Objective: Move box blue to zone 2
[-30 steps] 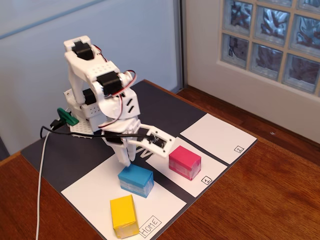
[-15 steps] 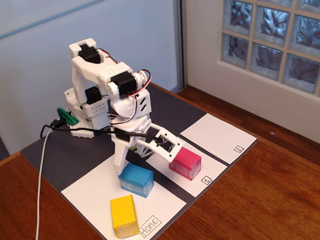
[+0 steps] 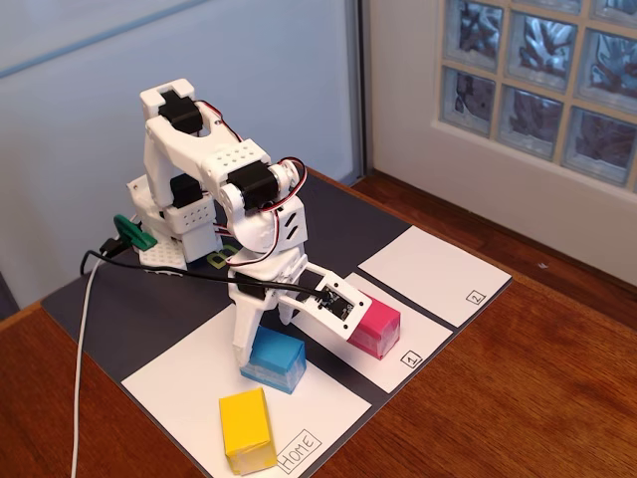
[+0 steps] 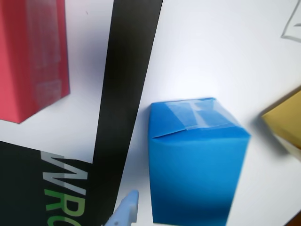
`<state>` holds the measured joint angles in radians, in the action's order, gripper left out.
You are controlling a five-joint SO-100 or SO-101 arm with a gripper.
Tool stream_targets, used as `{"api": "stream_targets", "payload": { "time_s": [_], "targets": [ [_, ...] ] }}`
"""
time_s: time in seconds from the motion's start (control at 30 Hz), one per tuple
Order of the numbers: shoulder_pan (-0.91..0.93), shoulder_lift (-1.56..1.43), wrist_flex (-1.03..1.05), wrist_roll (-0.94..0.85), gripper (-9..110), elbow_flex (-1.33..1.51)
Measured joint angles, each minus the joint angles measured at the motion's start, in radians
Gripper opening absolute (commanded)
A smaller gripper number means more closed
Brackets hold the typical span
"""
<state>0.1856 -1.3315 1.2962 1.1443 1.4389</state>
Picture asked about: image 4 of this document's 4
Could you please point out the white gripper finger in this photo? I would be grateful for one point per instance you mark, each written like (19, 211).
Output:
(125, 209)

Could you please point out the blue paper box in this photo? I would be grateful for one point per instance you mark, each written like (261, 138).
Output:
(195, 164)

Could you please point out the pink paper box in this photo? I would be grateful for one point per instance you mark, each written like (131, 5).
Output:
(23, 58)

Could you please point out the yellow paper box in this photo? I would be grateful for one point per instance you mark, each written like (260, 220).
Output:
(287, 122)

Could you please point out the white paper sheet marked 1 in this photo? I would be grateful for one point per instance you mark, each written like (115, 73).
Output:
(82, 117)

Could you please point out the black mat with WROB print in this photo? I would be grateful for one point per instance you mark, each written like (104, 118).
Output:
(122, 94)

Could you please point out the white paper sheet marked HOME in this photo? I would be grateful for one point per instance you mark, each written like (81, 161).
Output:
(211, 58)

